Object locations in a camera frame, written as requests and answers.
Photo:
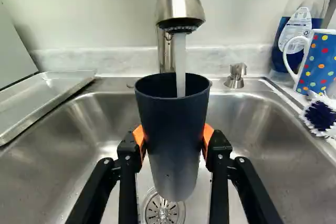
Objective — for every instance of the blue dish soap bottle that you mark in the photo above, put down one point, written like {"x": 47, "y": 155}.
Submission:
{"x": 291, "y": 24}

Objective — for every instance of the polka dot mug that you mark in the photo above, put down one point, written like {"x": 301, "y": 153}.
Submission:
{"x": 319, "y": 64}

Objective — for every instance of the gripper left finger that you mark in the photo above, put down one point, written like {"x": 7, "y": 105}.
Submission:
{"x": 126, "y": 171}

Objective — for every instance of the blue and white dish brush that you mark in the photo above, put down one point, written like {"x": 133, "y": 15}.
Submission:
{"x": 320, "y": 115}

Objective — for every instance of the stainless steel tap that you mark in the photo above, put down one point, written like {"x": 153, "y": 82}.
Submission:
{"x": 173, "y": 11}

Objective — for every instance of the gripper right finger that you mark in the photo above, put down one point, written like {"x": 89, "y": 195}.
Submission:
{"x": 220, "y": 171}

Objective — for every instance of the metal tray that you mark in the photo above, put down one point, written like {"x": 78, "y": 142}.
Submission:
{"x": 31, "y": 98}

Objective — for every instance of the stainless steel sink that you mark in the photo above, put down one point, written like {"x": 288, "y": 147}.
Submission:
{"x": 262, "y": 134}

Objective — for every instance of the dark blue plastic cup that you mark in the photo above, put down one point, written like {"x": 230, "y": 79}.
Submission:
{"x": 172, "y": 134}

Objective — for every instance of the grey marble counter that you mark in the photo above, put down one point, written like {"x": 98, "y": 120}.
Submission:
{"x": 110, "y": 60}

